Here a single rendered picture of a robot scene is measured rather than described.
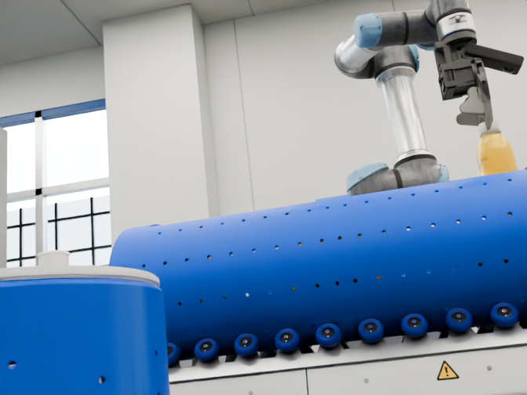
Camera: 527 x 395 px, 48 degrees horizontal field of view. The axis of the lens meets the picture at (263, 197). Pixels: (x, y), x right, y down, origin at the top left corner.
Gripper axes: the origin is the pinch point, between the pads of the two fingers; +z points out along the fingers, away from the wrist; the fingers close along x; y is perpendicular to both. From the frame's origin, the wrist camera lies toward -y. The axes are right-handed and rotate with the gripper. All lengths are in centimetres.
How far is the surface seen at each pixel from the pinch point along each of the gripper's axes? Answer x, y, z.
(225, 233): 12, 53, 16
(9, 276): 70, 60, 30
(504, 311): 11.1, 6.8, 36.5
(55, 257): -156, 183, -24
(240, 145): -266, 103, -108
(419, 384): 13, 23, 46
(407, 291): 12.1, 22.0, 31.2
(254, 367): 11, 50, 41
